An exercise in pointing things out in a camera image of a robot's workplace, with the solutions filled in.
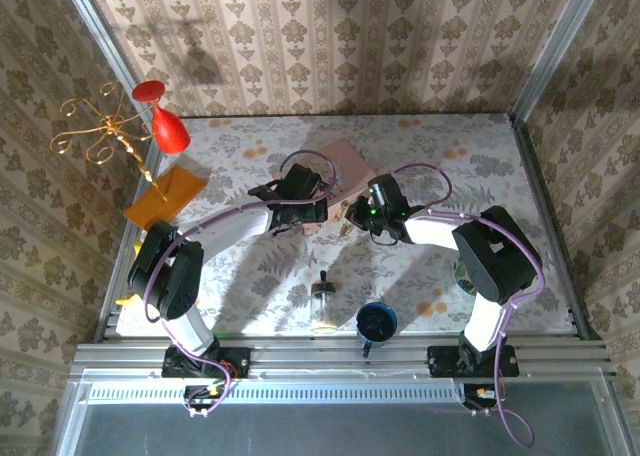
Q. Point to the brass padlock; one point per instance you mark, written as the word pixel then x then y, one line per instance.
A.
pixel 344 229

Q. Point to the pink plate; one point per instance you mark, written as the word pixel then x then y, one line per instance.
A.
pixel 350 168

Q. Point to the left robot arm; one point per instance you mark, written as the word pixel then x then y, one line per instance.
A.
pixel 165 271

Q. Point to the glass jar black lid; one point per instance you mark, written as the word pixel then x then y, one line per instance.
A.
pixel 323 306

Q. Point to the blue mug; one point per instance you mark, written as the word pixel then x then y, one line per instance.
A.
pixel 376 323

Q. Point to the floral table cover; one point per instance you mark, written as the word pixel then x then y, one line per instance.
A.
pixel 450 136

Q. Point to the red wine glass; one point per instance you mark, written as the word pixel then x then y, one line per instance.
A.
pixel 170 133

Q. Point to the yellow toy banana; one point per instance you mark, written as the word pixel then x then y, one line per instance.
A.
pixel 140 247

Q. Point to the grey metal panel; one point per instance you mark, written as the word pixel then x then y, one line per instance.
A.
pixel 300 431

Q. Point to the aluminium frame rails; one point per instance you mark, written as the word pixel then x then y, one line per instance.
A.
pixel 325 356

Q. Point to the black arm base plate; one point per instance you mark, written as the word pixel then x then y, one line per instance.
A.
pixel 235 363
pixel 440 363

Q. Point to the aluminium table side rail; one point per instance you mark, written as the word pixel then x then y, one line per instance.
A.
pixel 560 236
pixel 112 306

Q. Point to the aluminium frame post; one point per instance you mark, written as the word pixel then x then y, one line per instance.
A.
pixel 555 51
pixel 100 41

